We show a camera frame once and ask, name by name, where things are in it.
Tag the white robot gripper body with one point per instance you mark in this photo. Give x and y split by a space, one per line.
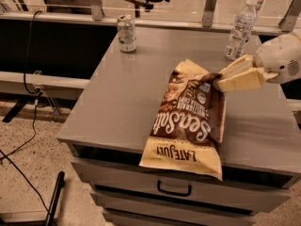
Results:
278 60

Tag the brown Late July chip bag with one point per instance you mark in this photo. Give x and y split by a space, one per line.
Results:
188 129

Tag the black drawer handle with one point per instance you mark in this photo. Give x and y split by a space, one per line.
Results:
173 190

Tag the clear plastic water bottle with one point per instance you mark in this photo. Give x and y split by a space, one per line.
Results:
241 30

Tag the green 7up soda can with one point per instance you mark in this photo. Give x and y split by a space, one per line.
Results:
126 33

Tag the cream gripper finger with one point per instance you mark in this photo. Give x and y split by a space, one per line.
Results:
252 78
240 65

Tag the grey drawer cabinet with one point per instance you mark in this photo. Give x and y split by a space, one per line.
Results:
108 127

